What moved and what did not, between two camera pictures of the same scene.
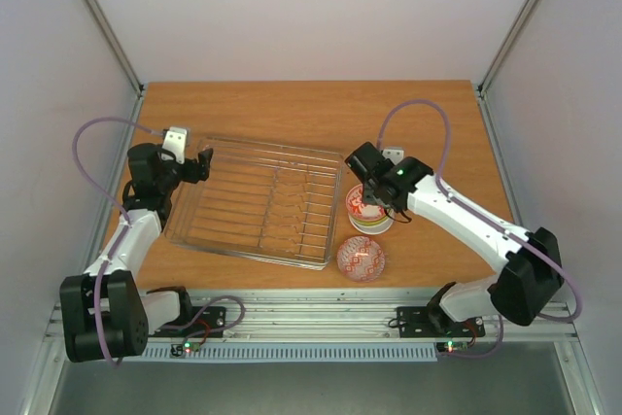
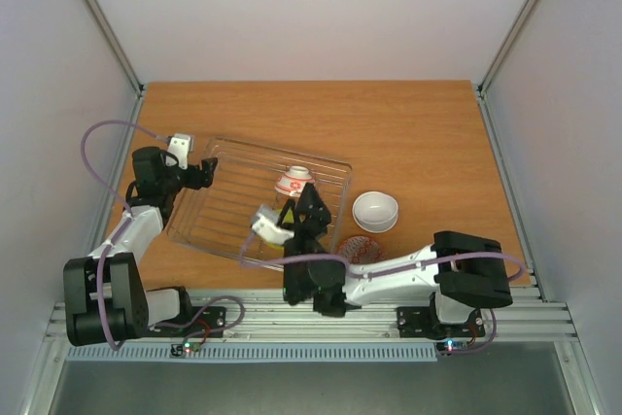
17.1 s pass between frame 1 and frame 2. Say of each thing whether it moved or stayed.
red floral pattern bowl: moved
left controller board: stayed
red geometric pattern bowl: stayed
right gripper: moved
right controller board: stayed
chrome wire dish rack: stayed
